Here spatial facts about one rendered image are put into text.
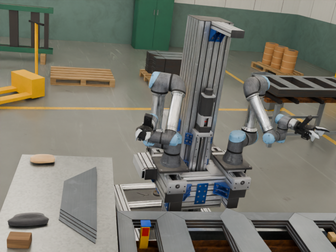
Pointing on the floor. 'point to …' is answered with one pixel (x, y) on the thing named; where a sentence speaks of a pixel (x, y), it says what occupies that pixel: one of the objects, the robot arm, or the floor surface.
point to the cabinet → (152, 24)
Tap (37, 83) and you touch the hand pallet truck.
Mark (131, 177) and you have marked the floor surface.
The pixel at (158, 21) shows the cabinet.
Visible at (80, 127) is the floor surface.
